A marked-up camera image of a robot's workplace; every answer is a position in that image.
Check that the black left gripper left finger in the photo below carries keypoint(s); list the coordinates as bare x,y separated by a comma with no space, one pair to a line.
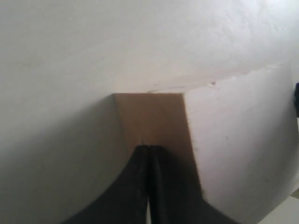
125,201

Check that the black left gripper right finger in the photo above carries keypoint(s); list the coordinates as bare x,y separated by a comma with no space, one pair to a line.
174,196

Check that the large pale wooden cube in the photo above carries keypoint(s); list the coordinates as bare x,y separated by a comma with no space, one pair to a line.
162,119

